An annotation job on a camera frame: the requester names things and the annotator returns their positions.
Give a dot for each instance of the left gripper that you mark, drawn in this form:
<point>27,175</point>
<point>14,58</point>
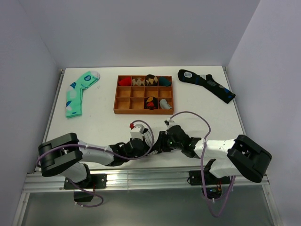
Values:
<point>144,150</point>

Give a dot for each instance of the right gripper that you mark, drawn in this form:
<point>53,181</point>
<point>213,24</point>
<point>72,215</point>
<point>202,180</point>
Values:
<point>164,135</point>

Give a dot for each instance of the white black-striped ankle sock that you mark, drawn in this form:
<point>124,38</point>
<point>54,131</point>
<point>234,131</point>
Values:
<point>160,144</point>

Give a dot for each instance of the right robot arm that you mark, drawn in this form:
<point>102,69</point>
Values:
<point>234,157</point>

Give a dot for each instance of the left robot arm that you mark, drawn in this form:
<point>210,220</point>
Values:
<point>67,155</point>

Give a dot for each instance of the black red yellow argyle sock roll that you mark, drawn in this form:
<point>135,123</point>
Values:
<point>150,103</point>

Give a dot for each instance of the light grey rolled sock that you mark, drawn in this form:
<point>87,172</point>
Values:
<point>165,105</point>

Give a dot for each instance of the wooden compartment tray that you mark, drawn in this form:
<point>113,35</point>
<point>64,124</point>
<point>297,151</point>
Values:
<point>130,99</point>

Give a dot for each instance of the dark teal rolled sock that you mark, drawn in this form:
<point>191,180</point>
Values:
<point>162,81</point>

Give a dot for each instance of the black tan argyle rolled sock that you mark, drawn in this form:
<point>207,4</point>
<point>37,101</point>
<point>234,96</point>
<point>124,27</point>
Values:
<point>151,80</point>

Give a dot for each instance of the black blue patterned long sock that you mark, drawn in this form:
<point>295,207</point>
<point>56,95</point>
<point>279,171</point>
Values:
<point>208,83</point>

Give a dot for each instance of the beige argyle rolled sock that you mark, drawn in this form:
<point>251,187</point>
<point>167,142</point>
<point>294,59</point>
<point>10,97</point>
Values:
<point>138,81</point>

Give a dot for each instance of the red rolled sock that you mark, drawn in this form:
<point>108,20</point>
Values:
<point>125,81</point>

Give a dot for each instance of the mint green patterned sock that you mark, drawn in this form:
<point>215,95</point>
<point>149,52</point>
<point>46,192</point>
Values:
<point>74,94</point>

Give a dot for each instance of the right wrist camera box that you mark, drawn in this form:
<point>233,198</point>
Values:
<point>169,123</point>

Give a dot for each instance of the aluminium table edge rail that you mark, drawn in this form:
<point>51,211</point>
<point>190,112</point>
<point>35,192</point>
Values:
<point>124,179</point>

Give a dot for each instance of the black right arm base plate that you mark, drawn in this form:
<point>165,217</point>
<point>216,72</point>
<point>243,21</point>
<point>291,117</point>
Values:
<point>195,179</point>

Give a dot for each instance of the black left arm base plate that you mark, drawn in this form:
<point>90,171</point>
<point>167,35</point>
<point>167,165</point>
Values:
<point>94,181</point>

